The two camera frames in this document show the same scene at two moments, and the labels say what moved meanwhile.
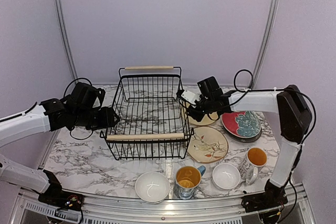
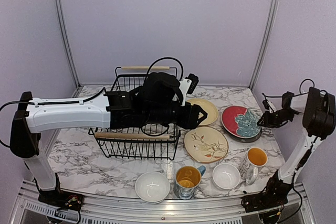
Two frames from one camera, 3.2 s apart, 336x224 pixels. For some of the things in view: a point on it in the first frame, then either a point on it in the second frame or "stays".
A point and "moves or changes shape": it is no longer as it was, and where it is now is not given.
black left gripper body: x=98 y=122 -> x=189 y=121
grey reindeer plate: x=247 y=140 stays
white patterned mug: x=255 y=158 stays
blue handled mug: x=187 y=179 stays
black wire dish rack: x=148 y=120 moves or changes shape
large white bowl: x=152 y=187 stays
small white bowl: x=226 y=176 stays
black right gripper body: x=207 y=107 -> x=282 y=115
